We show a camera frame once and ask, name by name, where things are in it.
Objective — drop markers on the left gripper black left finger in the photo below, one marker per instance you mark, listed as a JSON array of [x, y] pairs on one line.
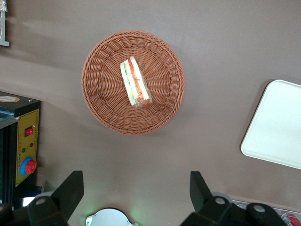
[[56, 207]]

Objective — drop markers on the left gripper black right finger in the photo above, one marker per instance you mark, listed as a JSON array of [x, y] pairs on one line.
[[207, 209]]

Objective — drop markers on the triangle sandwich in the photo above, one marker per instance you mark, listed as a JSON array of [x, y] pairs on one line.
[[135, 82]]

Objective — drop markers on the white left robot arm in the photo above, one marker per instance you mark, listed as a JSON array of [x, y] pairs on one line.
[[108, 219]]

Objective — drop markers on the cream rectangular serving tray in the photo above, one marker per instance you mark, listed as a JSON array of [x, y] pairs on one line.
[[277, 124]]

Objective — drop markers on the round brown wicker basket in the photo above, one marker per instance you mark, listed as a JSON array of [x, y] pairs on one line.
[[105, 94]]

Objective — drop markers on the black food warmer display case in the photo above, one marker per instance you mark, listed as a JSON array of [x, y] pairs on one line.
[[26, 141]]

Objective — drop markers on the grey snack display rack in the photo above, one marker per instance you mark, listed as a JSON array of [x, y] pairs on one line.
[[2, 28]]

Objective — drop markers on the clear bagged snack pack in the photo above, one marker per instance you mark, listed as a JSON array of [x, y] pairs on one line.
[[2, 4]]

